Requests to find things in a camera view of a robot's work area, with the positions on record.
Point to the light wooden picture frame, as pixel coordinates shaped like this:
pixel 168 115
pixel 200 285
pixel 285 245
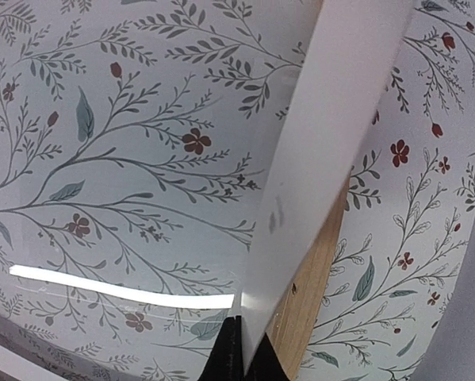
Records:
pixel 292 325

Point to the floral patterned table cover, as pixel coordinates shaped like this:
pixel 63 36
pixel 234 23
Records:
pixel 409 209

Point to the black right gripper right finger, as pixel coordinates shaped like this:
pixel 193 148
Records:
pixel 265 365

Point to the white photo mat board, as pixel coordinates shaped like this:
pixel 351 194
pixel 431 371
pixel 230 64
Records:
pixel 308 158

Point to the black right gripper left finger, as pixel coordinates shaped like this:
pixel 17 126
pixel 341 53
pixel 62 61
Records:
pixel 225 362

